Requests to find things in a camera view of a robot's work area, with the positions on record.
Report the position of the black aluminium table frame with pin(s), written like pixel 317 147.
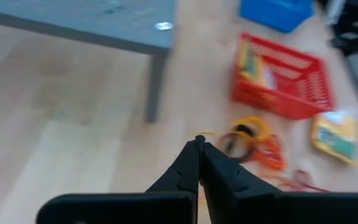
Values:
pixel 356 34

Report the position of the grey perforated metal shelf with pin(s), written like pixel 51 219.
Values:
pixel 73 18

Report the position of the yellow crayon box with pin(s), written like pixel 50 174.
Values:
pixel 253 65
pixel 334 137

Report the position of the blue plastic basket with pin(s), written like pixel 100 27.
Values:
pixel 275 12

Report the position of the red plastic basket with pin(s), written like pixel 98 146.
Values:
pixel 291 105

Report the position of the yellow rubber band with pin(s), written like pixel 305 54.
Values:
pixel 205 132

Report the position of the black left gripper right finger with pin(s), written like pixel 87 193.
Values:
pixel 259 208

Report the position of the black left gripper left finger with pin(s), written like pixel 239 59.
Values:
pixel 135 208

